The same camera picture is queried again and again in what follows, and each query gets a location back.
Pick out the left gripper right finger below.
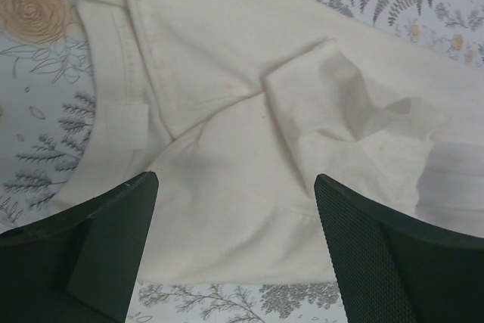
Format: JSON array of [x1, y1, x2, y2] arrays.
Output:
[[314, 175, 483, 322]]

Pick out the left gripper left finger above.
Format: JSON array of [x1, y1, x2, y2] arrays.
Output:
[[1, 172, 159, 322]]

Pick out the cream t shirt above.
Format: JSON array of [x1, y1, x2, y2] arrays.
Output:
[[51, 0, 483, 284]]

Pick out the floral table mat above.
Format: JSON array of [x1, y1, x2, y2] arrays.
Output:
[[1, 0, 483, 322]]

